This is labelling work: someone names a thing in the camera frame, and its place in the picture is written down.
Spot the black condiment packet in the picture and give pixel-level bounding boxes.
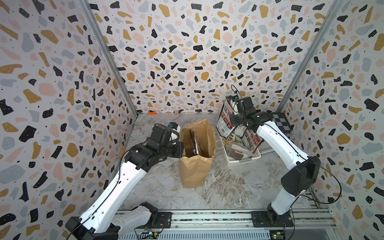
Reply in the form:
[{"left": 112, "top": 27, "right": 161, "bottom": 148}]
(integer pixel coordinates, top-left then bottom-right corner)
[
  {"left": 190, "top": 130, "right": 201, "bottom": 156},
  {"left": 216, "top": 96, "right": 239, "bottom": 139}
]

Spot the white plastic basket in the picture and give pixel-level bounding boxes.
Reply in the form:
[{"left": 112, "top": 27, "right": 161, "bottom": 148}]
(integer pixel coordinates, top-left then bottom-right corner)
[{"left": 221, "top": 133, "right": 262, "bottom": 167}]

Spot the clear bag red packet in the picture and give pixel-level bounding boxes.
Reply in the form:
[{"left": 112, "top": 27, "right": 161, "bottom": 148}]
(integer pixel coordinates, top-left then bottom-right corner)
[{"left": 225, "top": 141, "right": 253, "bottom": 162}]

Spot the brown paper bag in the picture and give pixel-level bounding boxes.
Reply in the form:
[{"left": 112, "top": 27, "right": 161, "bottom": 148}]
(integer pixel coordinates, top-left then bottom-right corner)
[{"left": 179, "top": 119, "right": 216, "bottom": 189}]

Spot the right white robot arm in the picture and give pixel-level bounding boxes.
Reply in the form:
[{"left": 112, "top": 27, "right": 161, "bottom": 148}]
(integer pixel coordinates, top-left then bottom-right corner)
[{"left": 226, "top": 96, "right": 320, "bottom": 227}]

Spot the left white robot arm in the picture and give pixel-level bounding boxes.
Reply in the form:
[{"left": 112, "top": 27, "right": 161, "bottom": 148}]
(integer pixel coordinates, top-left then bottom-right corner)
[{"left": 66, "top": 122, "right": 184, "bottom": 240}]

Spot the black white checkerboard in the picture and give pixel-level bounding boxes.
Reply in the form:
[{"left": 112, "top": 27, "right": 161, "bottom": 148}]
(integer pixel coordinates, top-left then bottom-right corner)
[{"left": 271, "top": 112, "right": 292, "bottom": 134}]

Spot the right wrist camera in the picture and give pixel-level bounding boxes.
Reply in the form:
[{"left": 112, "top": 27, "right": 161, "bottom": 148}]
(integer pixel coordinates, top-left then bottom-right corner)
[{"left": 229, "top": 96, "right": 243, "bottom": 115}]

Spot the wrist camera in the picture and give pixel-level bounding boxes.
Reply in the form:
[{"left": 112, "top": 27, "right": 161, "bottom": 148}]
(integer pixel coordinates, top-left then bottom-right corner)
[
  {"left": 229, "top": 96, "right": 243, "bottom": 115},
  {"left": 168, "top": 122, "right": 181, "bottom": 143}
]

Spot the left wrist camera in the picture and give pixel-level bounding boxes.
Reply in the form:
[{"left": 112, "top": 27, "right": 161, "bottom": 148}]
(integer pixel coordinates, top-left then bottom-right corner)
[{"left": 168, "top": 122, "right": 181, "bottom": 143}]

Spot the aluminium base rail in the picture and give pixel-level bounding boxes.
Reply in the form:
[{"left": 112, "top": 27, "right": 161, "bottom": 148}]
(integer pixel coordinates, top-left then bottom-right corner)
[{"left": 120, "top": 209, "right": 342, "bottom": 240}]

